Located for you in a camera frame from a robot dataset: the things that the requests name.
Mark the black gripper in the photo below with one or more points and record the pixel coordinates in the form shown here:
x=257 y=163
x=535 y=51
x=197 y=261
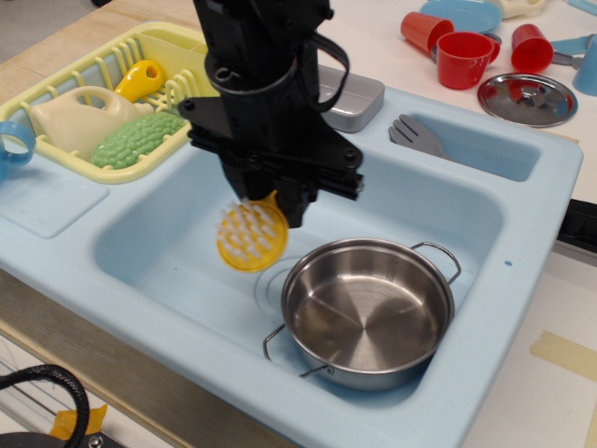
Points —
x=269 y=134

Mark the yellow dish brush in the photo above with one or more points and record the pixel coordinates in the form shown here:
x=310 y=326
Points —
x=252 y=235

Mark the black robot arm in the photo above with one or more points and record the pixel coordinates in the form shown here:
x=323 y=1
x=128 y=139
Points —
x=255 y=36

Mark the stainless steel pot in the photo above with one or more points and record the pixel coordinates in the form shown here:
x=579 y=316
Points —
x=370 y=314

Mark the steel pot lid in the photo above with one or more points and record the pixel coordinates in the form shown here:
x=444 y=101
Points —
x=527 y=99

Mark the grey toy faucet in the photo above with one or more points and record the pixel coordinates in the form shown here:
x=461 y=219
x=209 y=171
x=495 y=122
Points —
x=360 y=101

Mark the grey plastic fork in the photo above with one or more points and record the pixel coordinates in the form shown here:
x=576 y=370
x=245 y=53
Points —
x=409 y=132

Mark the light blue toy sink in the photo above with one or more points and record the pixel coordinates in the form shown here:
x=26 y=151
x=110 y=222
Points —
x=139 y=260

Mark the green bumpy toy vegetable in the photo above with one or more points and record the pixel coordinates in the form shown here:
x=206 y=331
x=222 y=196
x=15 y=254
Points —
x=139 y=137

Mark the yellow dish rack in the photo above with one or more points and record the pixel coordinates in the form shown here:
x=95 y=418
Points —
x=179 y=51

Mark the cream toy jug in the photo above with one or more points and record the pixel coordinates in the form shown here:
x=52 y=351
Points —
x=82 y=118

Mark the red cup lying left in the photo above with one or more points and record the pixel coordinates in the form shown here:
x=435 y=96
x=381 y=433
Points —
x=423 y=31

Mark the red cup front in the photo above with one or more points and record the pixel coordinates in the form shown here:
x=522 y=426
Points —
x=463 y=57

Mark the blue plastic plate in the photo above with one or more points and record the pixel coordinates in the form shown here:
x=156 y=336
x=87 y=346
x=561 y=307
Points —
x=472 y=16

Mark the red cup right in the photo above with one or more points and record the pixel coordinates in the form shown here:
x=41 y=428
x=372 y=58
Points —
x=531 y=51

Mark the cream toy top right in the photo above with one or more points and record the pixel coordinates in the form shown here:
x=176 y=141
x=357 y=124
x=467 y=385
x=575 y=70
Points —
x=518 y=8

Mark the yellow tape piece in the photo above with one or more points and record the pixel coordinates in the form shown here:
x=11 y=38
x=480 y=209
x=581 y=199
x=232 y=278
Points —
x=65 y=423

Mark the blue cup right edge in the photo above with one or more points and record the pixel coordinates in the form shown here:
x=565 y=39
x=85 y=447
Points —
x=585 y=80

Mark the blue plastic utensil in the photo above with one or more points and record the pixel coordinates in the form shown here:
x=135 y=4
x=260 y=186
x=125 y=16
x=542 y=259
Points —
x=573 y=46

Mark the yellow utensil handle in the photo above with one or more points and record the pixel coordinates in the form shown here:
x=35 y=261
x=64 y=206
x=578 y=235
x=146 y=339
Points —
x=143 y=78

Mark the blue cup handle left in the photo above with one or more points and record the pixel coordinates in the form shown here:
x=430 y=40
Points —
x=17 y=147

